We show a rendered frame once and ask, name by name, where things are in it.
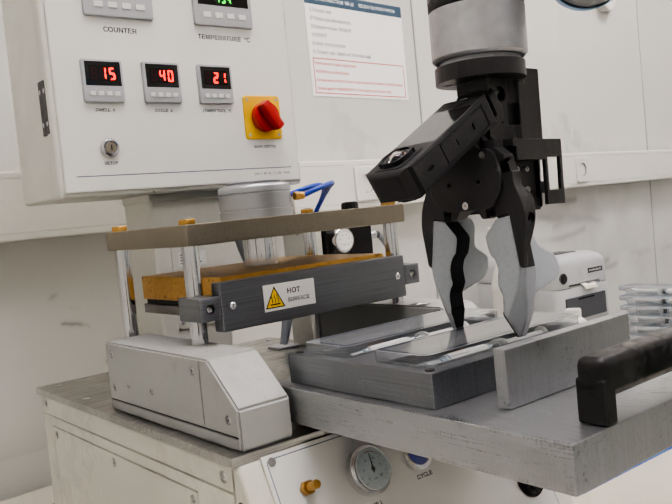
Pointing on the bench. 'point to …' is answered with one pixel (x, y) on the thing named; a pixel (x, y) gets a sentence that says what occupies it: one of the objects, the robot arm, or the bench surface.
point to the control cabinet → (154, 117)
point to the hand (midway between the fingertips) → (481, 320)
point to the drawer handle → (619, 374)
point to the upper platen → (259, 261)
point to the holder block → (396, 378)
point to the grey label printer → (564, 285)
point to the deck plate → (78, 397)
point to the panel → (407, 481)
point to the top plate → (255, 218)
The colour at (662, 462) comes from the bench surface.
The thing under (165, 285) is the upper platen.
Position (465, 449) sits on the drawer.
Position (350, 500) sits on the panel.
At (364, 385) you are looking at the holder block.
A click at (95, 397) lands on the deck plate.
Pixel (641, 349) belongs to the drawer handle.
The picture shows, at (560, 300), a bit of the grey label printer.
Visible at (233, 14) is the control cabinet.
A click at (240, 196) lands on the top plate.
